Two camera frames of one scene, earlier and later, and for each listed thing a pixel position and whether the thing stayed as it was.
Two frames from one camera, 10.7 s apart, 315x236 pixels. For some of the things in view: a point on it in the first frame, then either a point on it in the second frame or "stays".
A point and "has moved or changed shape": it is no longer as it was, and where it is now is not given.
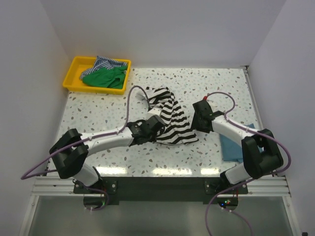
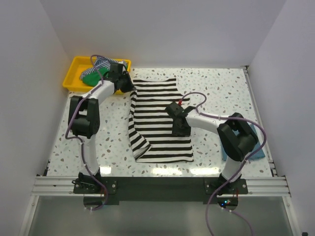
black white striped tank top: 176,131 has moved or changed shape
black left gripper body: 152,138 → 126,84
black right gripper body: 197,124 → 183,130
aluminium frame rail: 55,186 stays
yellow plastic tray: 78,65 stays
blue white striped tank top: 105,62 stays
